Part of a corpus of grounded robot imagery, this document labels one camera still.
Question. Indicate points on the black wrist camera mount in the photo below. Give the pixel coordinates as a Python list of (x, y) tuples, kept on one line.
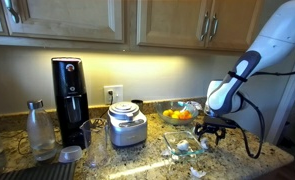
[(229, 124)]

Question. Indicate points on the square glass dish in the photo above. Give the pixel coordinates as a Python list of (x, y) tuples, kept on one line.
[(183, 146)]

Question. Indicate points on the white door frame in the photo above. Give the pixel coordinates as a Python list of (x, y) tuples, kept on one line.
[(283, 113)]

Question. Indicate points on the white wall outlet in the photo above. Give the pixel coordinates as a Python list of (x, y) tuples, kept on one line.
[(117, 94)]

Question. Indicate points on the black soda maker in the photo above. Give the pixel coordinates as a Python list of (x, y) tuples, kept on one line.
[(70, 100)]

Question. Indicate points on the black ribbed drying mat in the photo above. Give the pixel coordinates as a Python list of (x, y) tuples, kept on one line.
[(37, 172)]

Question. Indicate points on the blue white snack bag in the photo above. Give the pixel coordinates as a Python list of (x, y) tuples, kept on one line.
[(195, 104)]

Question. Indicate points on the wide wooden cabinet door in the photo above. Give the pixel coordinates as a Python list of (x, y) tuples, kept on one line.
[(70, 16)]

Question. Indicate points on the large white garlic clove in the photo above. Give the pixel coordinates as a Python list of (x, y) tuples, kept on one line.
[(183, 145)]

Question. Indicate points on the yellow fruit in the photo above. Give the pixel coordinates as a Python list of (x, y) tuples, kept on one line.
[(167, 112), (175, 115)]

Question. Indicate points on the clear plastic measuring cup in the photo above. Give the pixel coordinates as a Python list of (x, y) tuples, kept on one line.
[(93, 143)]

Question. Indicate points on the orange fruit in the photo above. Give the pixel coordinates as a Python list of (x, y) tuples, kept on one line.
[(185, 115)]

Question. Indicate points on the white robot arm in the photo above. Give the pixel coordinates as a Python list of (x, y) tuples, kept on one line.
[(273, 40)]

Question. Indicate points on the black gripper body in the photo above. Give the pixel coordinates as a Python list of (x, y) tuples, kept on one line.
[(213, 124)]

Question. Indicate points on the silver food processor base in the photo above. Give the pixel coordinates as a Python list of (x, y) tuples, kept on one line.
[(127, 128)]

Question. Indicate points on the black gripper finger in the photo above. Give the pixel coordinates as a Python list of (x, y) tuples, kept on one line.
[(200, 131), (221, 136)]

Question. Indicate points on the white garlic peel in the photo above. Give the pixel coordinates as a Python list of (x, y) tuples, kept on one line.
[(197, 173)]

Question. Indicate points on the clear bottle with silver cap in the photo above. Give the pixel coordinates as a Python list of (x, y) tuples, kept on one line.
[(40, 133)]

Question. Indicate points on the round glass bowl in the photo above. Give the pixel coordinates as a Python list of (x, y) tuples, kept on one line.
[(163, 119)]

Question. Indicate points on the small black cup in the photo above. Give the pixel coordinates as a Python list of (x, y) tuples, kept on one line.
[(137, 104)]

